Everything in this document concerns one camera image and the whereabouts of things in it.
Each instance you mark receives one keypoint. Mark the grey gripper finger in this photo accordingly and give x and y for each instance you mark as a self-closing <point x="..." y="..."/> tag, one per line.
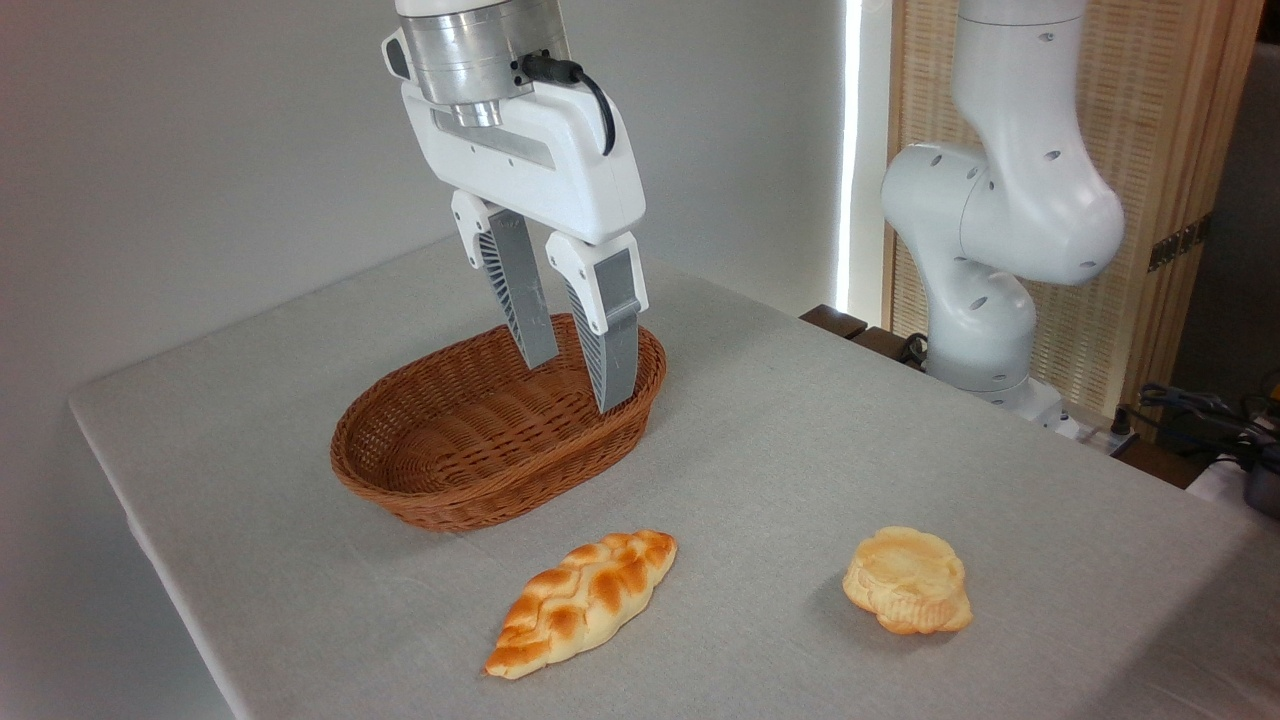
<point x="615" y="330"/>
<point x="520" y="290"/>

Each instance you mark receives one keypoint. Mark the dark wooden side furniture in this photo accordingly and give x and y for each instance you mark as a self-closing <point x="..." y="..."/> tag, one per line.
<point x="840" y="322"/>

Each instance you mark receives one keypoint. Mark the brown wicker oval basket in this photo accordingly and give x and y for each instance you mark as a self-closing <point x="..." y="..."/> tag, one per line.
<point x="450" y="450"/>

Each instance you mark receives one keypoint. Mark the round pale bread bun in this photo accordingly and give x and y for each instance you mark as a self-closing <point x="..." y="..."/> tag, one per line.
<point x="905" y="580"/>

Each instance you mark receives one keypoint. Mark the braided golden bread loaf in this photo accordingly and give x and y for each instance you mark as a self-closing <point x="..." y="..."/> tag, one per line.
<point x="585" y="600"/>

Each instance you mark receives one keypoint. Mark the black metal screen hinge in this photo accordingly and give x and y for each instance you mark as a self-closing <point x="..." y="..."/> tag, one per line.
<point x="1180" y="242"/>

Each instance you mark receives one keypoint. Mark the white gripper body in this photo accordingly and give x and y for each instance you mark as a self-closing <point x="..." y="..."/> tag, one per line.
<point x="560" y="170"/>

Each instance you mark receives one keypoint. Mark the grey tablecloth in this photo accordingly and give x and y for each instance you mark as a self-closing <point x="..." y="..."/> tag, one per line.
<point x="760" y="470"/>

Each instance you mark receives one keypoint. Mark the silver metal wrist flange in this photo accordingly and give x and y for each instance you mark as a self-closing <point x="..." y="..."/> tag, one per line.
<point x="470" y="55"/>

